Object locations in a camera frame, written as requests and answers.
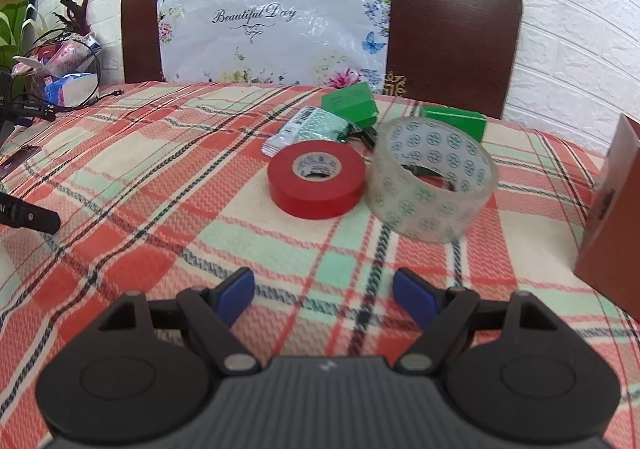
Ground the dark red plant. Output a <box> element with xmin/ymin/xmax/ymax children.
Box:
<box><xmin>52</xmin><ymin>0</ymin><xmax>95</xmax><ymax>38</ymax></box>

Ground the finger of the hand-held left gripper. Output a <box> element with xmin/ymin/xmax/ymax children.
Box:
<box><xmin>0</xmin><ymin>194</ymin><xmax>62</xmax><ymax>236</ymax></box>

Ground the black cable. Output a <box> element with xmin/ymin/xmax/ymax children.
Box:
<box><xmin>29</xmin><ymin>26</ymin><xmax>124</xmax><ymax>108</ymax></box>

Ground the brown cardboard box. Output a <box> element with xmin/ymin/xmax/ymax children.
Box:
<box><xmin>574</xmin><ymin>112</ymin><xmax>640</xmax><ymax>322</ymax></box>

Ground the clear printed tape roll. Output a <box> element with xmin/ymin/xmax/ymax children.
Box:
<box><xmin>366</xmin><ymin>117</ymin><xmax>498</xmax><ymax>245</ymax></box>

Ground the green leafy plant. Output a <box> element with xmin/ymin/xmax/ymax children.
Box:
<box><xmin>0</xmin><ymin>1</ymin><xmax>39</xmax><ymax>64</ymax></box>

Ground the pink packet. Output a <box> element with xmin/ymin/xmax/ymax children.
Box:
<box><xmin>47</xmin><ymin>40</ymin><xmax>94</xmax><ymax>76</ymax></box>

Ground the brown wooden chair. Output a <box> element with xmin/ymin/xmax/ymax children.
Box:
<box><xmin>121</xmin><ymin>0</ymin><xmax>524</xmax><ymax>120</ymax></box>

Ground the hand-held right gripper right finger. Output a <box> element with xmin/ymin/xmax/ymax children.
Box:
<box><xmin>392</xmin><ymin>267</ymin><xmax>566</xmax><ymax>375</ymax></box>

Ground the red plaid tablecloth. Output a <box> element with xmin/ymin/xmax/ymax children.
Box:
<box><xmin>0</xmin><ymin>81</ymin><xmax>640</xmax><ymax>449</ymax></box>

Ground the black binder clip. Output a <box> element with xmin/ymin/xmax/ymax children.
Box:
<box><xmin>350</xmin><ymin>125</ymin><xmax>379</xmax><ymax>152</ymax></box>

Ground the blue tissue pack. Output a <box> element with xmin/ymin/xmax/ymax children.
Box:
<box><xmin>44</xmin><ymin>73</ymin><xmax>99</xmax><ymax>108</ymax></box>

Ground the green and white packet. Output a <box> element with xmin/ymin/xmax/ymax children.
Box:
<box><xmin>263</xmin><ymin>107</ymin><xmax>353</xmax><ymax>158</ymax></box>

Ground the floral plastic bag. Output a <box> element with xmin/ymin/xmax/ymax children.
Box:
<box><xmin>157</xmin><ymin>0</ymin><xmax>396</xmax><ymax>92</ymax></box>

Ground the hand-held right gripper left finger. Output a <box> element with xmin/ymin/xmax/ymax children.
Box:
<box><xmin>91</xmin><ymin>267</ymin><xmax>262</xmax><ymax>376</ymax></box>

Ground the red tape roll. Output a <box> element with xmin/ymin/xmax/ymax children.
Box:
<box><xmin>267</xmin><ymin>140</ymin><xmax>367</xmax><ymax>220</ymax></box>

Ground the green cardboard box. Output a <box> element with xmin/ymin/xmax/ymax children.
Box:
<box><xmin>321</xmin><ymin>82</ymin><xmax>379</xmax><ymax>128</ymax></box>
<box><xmin>421</xmin><ymin>105</ymin><xmax>488</xmax><ymax>144</ymax></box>

